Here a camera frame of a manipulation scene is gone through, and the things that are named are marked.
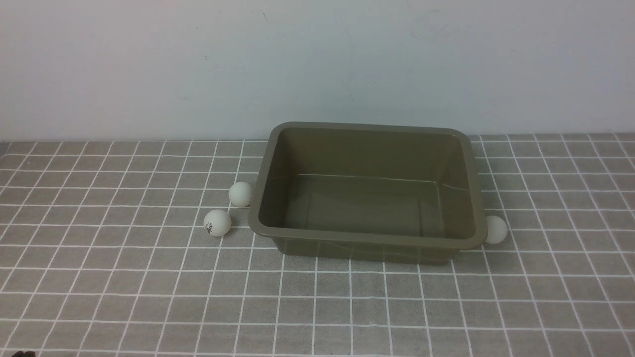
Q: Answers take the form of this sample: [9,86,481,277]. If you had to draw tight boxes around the white table-tennis ball with logo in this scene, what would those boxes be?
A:
[203,209,232,237]

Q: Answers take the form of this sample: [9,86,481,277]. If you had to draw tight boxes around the olive green plastic bin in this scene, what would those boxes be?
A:
[248,122,488,266]

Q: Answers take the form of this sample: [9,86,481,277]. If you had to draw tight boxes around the grey checkered tablecloth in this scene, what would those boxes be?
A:
[0,133,635,357]

